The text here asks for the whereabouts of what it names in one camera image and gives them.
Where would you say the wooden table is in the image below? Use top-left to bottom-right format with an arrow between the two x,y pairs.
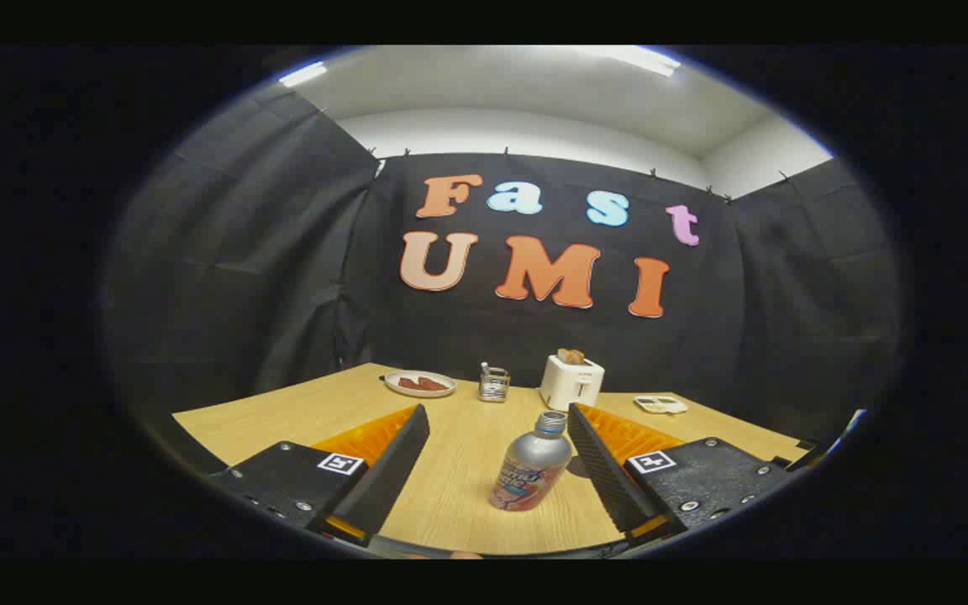
171,363 -> 813,557

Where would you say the silver juice bottle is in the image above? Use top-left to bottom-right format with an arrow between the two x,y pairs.
488,410 -> 574,513

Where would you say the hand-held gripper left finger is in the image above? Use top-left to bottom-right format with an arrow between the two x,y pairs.
205,404 -> 432,549

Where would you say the ceiling light strip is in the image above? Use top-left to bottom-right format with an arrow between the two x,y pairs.
593,46 -> 682,78
278,61 -> 329,87

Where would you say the white plate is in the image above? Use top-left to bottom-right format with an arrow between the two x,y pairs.
384,370 -> 457,398

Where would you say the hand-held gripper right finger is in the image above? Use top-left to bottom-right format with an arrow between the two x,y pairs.
566,402 -> 794,549

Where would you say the black backdrop cloth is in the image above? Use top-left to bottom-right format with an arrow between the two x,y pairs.
102,84 -> 901,438

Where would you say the white toaster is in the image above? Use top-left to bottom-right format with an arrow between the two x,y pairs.
539,354 -> 606,413

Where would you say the metal wire utensil holder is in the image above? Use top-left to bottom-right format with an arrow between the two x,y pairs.
478,366 -> 511,403

